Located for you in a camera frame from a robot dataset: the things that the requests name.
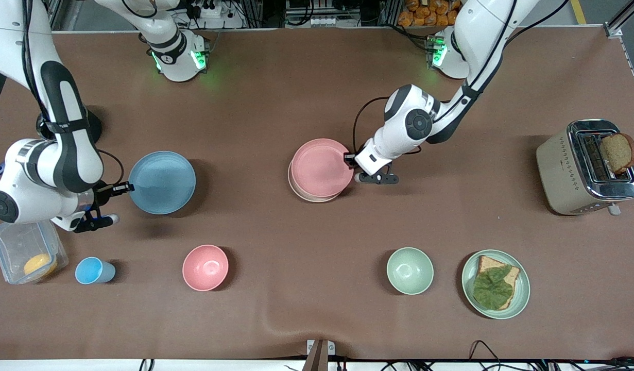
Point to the pink plate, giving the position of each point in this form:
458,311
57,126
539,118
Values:
321,167

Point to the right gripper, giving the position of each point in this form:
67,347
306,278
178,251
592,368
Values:
103,191

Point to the beige chrome toaster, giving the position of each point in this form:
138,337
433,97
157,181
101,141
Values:
564,180

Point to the green bowl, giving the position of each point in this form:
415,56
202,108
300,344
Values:
410,271

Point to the pink bowl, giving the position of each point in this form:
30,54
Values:
205,268

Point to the green plate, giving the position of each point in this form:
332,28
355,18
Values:
521,293

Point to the metal table clamp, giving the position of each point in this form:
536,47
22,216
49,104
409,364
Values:
319,355

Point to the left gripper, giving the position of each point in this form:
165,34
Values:
349,158

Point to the blue cup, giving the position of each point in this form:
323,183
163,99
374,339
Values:
90,271

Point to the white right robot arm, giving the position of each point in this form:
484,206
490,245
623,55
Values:
64,154

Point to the green lettuce leaf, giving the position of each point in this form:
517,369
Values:
493,288

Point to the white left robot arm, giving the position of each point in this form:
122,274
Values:
414,123

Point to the beige plate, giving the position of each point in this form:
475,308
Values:
309,197

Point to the bread slice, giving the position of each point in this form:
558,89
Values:
487,263

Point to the brown table cloth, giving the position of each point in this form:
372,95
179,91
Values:
316,77

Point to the clear plastic container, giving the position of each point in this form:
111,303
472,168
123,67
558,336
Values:
18,252

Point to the brown toast slice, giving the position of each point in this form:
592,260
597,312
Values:
618,152

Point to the white power strip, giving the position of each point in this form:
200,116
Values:
211,9

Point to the blue plate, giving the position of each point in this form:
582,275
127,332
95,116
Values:
162,183

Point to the orange snack bags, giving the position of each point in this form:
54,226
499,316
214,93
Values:
430,13

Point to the orange round food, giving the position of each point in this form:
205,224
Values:
40,265

